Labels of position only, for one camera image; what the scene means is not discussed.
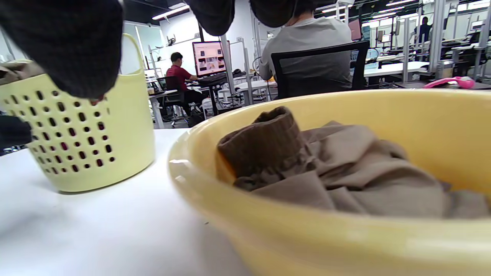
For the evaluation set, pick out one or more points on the yellow perforated plastic basket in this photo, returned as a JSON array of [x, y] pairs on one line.
[[126, 126]]

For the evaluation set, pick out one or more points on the pink plastic gadget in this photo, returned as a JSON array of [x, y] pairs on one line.
[[448, 82]]

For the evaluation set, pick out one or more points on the person's right hand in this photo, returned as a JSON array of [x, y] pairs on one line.
[[69, 38]]

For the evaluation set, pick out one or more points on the ceiling light tube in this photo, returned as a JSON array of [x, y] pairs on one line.
[[170, 12]]

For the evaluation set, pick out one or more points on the tan shorts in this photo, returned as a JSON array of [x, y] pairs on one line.
[[19, 71], [364, 172]]

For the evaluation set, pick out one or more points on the person's left hand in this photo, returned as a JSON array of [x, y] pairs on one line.
[[11, 132]]

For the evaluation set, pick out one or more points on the monitor with pink screen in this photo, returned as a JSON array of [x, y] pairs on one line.
[[209, 57]]

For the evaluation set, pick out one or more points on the black office chair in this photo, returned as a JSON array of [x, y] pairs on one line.
[[318, 73], [170, 86]]

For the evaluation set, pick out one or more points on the yellow plastic basin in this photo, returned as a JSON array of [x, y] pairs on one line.
[[307, 245]]

